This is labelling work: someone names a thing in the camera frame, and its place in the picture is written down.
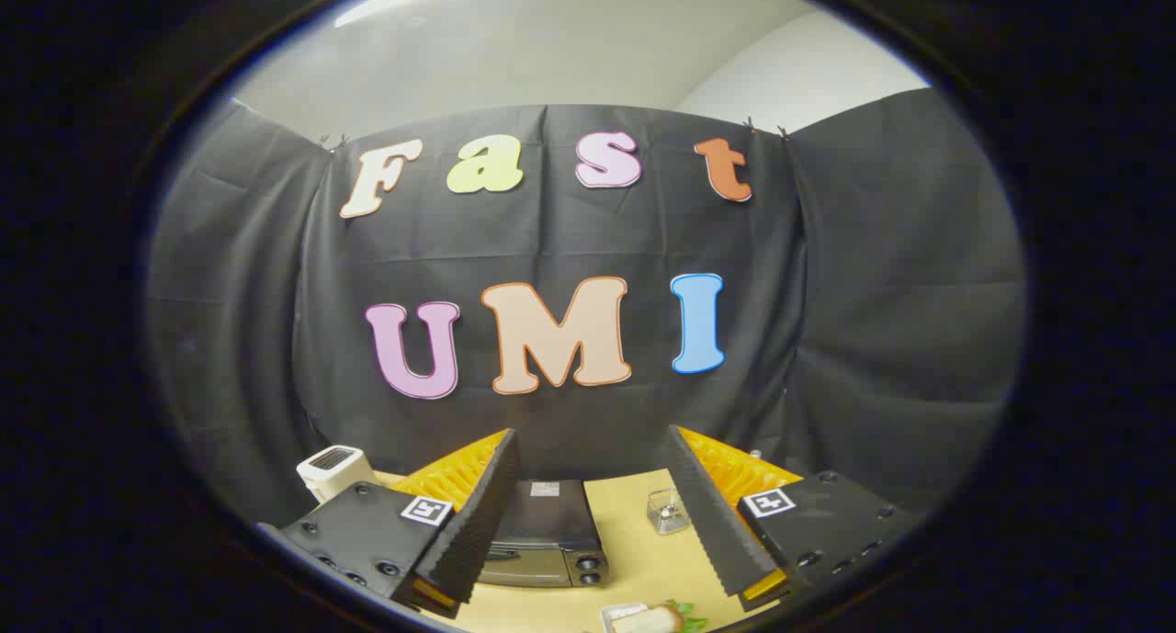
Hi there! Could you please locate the black toaster oven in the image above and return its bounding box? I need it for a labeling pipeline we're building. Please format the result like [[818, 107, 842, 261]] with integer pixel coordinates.
[[478, 480, 609, 588]]

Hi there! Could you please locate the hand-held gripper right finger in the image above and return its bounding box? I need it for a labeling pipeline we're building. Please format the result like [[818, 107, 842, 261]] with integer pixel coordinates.
[[663, 424, 920, 614]]

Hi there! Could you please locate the lettuce sandwich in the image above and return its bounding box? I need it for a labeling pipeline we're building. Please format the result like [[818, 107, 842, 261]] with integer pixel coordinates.
[[611, 599, 708, 633]]

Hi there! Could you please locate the clear wire basket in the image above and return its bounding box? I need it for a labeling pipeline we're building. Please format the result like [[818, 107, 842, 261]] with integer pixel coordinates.
[[646, 488, 692, 536]]

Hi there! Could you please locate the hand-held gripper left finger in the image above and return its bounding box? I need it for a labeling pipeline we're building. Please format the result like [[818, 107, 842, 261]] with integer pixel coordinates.
[[257, 428, 522, 620]]

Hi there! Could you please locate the white bread toaster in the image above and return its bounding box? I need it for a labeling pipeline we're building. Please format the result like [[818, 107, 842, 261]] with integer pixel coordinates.
[[296, 445, 379, 505]]

